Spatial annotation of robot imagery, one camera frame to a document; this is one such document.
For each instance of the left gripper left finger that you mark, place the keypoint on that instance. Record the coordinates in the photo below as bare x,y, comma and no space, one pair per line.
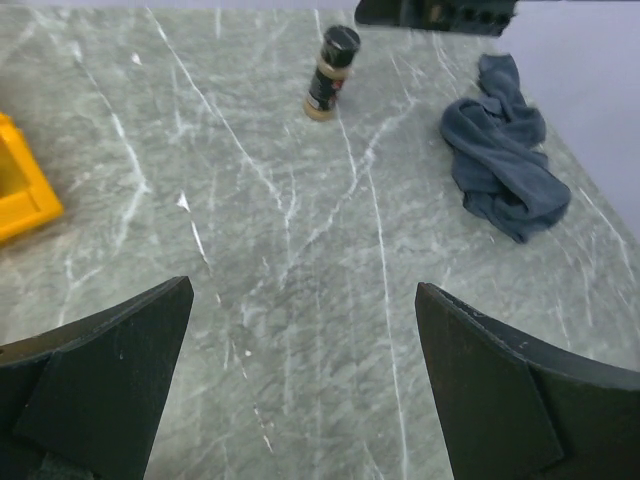
93,391

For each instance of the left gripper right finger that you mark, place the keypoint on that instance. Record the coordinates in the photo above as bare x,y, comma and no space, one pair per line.
512,406

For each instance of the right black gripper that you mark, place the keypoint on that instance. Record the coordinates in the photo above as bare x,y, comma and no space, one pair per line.
481,18

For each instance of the small black-cap spice jar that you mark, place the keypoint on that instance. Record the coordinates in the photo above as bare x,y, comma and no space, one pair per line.
339,47

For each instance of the yellow compartment bin organizer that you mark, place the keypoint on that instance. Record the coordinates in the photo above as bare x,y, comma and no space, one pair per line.
27,199

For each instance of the blue grey cloth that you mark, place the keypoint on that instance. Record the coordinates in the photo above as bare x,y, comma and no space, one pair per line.
496,165

